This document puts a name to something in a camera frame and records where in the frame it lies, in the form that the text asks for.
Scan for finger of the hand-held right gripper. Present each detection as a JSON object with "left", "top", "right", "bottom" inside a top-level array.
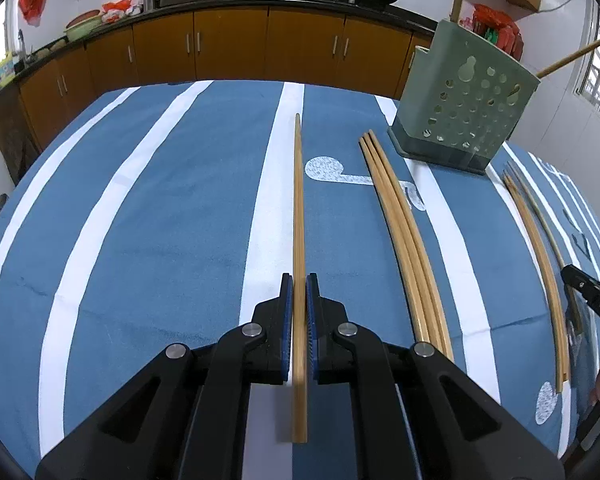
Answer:
[{"left": 561, "top": 264, "right": 600, "bottom": 333}]

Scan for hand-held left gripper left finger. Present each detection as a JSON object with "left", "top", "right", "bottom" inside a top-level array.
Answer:
[{"left": 35, "top": 272, "right": 294, "bottom": 480}]

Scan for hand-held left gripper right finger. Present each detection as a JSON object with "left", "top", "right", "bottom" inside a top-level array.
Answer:
[{"left": 305, "top": 272, "right": 566, "bottom": 480}]

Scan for green perforated utensil holder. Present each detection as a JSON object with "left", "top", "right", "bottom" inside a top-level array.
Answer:
[{"left": 387, "top": 17, "right": 541, "bottom": 176}]

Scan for blue white striped tablecloth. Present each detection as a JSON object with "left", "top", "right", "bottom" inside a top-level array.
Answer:
[{"left": 0, "top": 80, "right": 600, "bottom": 480}]

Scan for orange wooden base cabinets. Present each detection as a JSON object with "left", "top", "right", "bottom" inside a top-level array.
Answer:
[{"left": 0, "top": 6, "right": 435, "bottom": 183}]

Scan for large red plastic bag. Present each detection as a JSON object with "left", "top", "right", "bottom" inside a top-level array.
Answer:
[{"left": 472, "top": 4, "right": 518, "bottom": 36}]

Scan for black kitchen countertop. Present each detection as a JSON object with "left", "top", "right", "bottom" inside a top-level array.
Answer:
[{"left": 0, "top": 0, "right": 443, "bottom": 103}]

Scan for red and white plastic bag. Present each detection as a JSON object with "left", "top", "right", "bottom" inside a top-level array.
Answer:
[{"left": 101, "top": 0, "right": 135, "bottom": 23}]

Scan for green plastic basin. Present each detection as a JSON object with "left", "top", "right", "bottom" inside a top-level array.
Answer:
[{"left": 64, "top": 9, "right": 105, "bottom": 42}]

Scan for yellow dish soap bottle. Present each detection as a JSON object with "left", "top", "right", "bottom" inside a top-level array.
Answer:
[{"left": 0, "top": 52, "right": 17, "bottom": 87}]

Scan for hanging red plastic bag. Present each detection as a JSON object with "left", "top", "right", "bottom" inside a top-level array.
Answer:
[{"left": 19, "top": 0, "right": 50, "bottom": 26}]

